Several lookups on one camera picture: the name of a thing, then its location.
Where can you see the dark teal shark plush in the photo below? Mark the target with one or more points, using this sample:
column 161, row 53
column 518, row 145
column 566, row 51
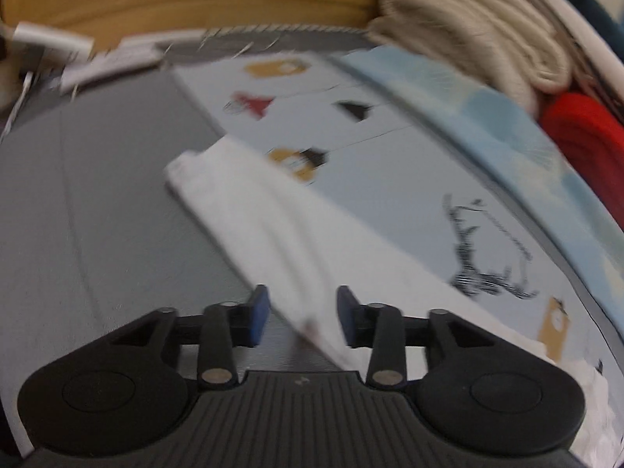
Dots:
column 599, row 5

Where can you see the white small garment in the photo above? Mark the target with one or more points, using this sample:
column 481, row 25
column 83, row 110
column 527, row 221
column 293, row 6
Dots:
column 292, row 234

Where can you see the light blue patterned cloth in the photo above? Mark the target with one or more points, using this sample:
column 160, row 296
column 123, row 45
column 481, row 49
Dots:
column 487, row 122

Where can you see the red folded quilt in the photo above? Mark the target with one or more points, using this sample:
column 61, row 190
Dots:
column 590, row 141

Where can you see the cream folded blanket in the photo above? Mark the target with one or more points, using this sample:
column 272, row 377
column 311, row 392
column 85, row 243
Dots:
column 463, row 19

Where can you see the white packet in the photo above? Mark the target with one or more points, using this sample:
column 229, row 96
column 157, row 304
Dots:
column 48, row 39

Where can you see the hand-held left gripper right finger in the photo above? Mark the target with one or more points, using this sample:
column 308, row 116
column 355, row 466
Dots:
column 346, row 314

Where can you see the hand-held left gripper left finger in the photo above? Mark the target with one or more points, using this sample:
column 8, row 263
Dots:
column 258, row 314

